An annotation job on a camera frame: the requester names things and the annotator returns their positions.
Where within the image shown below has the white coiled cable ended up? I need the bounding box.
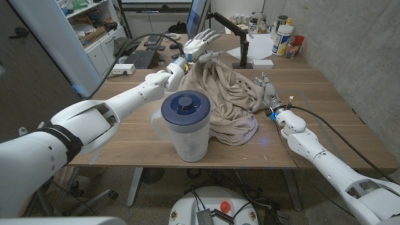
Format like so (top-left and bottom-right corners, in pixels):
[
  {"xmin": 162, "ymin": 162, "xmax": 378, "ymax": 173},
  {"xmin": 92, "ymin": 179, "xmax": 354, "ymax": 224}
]
[{"xmin": 164, "ymin": 32, "xmax": 182, "ymax": 42}]

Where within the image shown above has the black door handle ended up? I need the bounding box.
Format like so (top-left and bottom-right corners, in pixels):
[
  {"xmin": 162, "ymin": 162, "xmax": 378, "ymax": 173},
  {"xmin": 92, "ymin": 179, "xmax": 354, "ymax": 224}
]
[{"xmin": 8, "ymin": 26, "xmax": 30, "ymax": 39}]

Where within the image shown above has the white wipes canister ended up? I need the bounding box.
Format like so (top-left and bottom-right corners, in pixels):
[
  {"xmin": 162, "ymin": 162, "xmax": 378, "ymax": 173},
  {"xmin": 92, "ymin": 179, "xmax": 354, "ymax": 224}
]
[{"xmin": 271, "ymin": 24, "xmax": 294, "ymax": 57}]

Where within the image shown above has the black laptop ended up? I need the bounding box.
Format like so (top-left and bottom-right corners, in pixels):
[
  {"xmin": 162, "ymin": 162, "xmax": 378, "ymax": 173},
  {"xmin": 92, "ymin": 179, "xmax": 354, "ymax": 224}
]
[{"xmin": 124, "ymin": 49, "xmax": 159, "ymax": 70}]

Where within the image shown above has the black computer monitor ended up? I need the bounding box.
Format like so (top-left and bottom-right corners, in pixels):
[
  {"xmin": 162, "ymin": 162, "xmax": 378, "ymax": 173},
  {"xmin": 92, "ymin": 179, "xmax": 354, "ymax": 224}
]
[{"xmin": 186, "ymin": 0, "xmax": 212, "ymax": 41}]

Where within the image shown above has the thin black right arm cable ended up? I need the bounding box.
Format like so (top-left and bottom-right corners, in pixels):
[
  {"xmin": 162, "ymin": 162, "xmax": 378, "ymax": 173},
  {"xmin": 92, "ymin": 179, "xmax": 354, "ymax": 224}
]
[{"xmin": 273, "ymin": 120, "xmax": 357, "ymax": 219}]

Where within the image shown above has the grey-green jacket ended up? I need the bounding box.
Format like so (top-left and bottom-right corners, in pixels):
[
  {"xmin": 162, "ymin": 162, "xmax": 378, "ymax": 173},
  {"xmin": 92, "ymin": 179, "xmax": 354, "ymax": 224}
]
[{"xmin": 112, "ymin": 36, "xmax": 141, "ymax": 59}]

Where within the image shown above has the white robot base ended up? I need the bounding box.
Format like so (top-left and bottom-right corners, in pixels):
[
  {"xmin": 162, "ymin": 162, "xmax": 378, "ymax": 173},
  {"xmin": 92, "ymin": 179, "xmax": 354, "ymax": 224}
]
[{"xmin": 168, "ymin": 186, "xmax": 259, "ymax": 225}]

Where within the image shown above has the clear drinking glass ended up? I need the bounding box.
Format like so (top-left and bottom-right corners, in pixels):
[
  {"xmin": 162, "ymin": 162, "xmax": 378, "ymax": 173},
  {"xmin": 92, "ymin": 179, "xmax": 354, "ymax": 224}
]
[{"xmin": 284, "ymin": 42, "xmax": 300, "ymax": 59}]

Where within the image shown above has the black keyboard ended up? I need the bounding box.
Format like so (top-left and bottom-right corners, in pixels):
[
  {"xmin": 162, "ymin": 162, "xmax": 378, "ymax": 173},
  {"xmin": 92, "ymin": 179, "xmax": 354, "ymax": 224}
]
[{"xmin": 143, "ymin": 33, "xmax": 163, "ymax": 47}]

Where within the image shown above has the black round fan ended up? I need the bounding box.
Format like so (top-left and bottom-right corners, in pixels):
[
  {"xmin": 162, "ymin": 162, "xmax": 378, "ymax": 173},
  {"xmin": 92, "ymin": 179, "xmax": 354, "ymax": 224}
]
[{"xmin": 140, "ymin": 167, "xmax": 166, "ymax": 184}]

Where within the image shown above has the white power socket box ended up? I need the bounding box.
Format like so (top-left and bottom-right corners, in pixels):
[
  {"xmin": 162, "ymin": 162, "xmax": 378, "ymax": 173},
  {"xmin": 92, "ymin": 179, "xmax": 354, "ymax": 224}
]
[{"xmin": 110, "ymin": 63, "xmax": 136, "ymax": 76}]

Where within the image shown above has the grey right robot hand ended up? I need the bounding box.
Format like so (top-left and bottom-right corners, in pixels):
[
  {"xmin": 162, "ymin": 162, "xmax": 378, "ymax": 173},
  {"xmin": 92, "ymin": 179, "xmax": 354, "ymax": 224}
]
[{"xmin": 254, "ymin": 71, "xmax": 286, "ymax": 116}]

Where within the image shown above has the white rectangular box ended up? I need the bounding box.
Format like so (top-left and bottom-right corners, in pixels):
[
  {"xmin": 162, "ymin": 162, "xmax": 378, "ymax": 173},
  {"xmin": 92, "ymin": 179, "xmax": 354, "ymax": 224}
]
[{"xmin": 252, "ymin": 59, "xmax": 274, "ymax": 69}]

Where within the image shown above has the dark tumbler with silver band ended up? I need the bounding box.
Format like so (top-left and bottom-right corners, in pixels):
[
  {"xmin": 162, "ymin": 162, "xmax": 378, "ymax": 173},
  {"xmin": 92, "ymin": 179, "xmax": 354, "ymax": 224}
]
[{"xmin": 276, "ymin": 14, "xmax": 288, "ymax": 32}]

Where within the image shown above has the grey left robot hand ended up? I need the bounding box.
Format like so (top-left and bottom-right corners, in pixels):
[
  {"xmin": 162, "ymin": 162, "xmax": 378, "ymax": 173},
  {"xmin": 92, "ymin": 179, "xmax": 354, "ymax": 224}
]
[{"xmin": 182, "ymin": 28, "xmax": 224, "ymax": 63}]

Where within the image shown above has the white paper sheet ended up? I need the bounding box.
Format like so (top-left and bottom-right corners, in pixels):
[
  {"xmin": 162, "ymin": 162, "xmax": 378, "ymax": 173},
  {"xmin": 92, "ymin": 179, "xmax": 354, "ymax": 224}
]
[{"xmin": 226, "ymin": 33, "xmax": 276, "ymax": 61}]

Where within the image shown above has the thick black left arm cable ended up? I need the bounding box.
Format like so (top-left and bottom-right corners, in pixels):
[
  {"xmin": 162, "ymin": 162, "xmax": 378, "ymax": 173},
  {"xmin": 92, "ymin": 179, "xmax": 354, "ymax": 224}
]
[{"xmin": 88, "ymin": 32, "xmax": 186, "ymax": 99}]

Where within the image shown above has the black bag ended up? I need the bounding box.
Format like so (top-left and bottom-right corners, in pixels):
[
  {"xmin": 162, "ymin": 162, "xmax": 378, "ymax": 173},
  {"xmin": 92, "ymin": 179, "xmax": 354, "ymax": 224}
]
[{"xmin": 167, "ymin": 21, "xmax": 188, "ymax": 34}]

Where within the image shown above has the brown cardboard box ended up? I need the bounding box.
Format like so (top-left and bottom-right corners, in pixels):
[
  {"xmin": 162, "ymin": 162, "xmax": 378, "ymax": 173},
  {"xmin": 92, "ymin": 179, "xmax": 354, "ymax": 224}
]
[{"xmin": 79, "ymin": 26, "xmax": 108, "ymax": 48}]

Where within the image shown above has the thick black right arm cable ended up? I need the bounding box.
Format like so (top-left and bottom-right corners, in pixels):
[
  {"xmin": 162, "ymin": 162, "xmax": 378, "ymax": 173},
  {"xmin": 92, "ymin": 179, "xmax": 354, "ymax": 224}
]
[{"xmin": 287, "ymin": 105, "xmax": 400, "ymax": 187}]

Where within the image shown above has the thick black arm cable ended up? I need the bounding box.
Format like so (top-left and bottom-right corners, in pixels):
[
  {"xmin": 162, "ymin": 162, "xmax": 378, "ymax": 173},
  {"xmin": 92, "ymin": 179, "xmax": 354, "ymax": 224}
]
[
  {"xmin": 88, "ymin": 32, "xmax": 186, "ymax": 99},
  {"xmin": 287, "ymin": 105, "xmax": 400, "ymax": 187}
]

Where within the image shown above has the clear pitcher with blue lid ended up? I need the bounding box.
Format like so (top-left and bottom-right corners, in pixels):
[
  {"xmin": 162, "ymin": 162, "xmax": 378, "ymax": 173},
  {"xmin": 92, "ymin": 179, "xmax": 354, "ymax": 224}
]
[{"xmin": 151, "ymin": 89, "xmax": 212, "ymax": 163}]

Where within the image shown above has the white shelf cabinet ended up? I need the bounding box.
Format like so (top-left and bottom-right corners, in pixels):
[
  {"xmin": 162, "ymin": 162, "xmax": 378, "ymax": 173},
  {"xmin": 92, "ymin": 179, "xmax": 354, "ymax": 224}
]
[{"xmin": 9, "ymin": 0, "xmax": 128, "ymax": 98}]

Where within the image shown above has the grey metal table leg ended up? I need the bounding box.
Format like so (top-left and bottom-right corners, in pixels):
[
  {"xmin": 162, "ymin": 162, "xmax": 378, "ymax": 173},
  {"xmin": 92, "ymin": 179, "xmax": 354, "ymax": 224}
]
[
  {"xmin": 126, "ymin": 167, "xmax": 144, "ymax": 208},
  {"xmin": 282, "ymin": 168, "xmax": 303, "ymax": 212}
]

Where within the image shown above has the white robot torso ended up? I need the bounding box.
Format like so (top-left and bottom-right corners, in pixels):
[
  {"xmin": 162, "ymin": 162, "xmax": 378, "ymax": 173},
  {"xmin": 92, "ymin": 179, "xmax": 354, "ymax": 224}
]
[{"xmin": 0, "ymin": 216, "xmax": 128, "ymax": 225}]

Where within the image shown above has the beige coat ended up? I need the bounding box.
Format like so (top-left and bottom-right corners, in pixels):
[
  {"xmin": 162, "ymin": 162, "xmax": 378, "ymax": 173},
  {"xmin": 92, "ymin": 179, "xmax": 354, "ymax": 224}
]
[{"xmin": 178, "ymin": 56, "xmax": 267, "ymax": 146}]

